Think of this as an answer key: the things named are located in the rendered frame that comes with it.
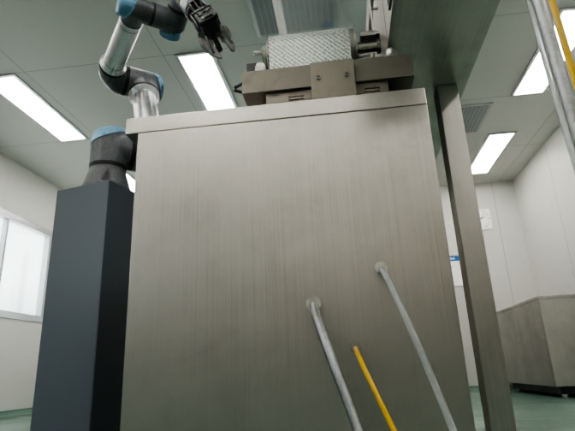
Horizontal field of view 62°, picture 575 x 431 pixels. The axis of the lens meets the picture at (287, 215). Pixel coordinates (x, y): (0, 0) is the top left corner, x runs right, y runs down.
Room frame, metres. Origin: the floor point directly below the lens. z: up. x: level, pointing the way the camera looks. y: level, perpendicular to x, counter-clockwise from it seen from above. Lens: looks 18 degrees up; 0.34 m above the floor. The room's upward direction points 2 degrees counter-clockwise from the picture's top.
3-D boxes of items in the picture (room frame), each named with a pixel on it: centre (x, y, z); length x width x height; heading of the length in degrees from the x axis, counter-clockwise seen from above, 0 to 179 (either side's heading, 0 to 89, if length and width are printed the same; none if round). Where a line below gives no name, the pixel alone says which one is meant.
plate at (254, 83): (1.04, -0.11, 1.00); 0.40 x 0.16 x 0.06; 83
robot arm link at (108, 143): (1.43, 0.57, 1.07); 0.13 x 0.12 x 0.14; 122
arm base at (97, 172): (1.43, 0.58, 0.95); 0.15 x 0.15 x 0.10
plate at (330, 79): (0.95, -0.12, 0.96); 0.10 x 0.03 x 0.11; 83
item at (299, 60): (1.17, -0.08, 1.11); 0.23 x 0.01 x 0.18; 83
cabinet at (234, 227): (2.17, -0.13, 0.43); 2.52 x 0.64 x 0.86; 173
